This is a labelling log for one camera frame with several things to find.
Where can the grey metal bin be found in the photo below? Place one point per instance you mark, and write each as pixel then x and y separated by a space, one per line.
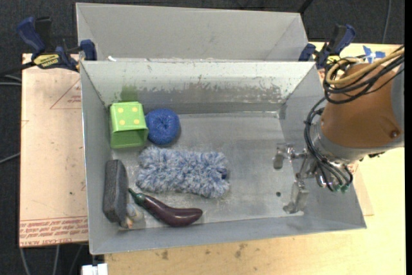
pixel 251 151

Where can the dark grey sponge block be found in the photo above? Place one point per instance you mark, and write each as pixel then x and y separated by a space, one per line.
pixel 115 190

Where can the green cup with yellow dots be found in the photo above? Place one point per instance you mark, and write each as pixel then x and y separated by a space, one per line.
pixel 127 128

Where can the blue and white fluffy cloth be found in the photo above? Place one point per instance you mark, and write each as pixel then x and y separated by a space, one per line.
pixel 183 172

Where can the brown cardboard board red print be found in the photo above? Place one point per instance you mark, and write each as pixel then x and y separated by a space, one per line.
pixel 51 151

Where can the purple toy eggplant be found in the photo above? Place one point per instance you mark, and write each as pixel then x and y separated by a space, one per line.
pixel 174 214

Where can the blue round scrubber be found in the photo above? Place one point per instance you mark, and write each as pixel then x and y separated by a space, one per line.
pixel 162 127

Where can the small grey toy animal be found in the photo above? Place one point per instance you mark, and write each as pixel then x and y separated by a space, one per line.
pixel 133 213

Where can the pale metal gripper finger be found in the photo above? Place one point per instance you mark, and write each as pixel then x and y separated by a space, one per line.
pixel 280 159
pixel 297 199

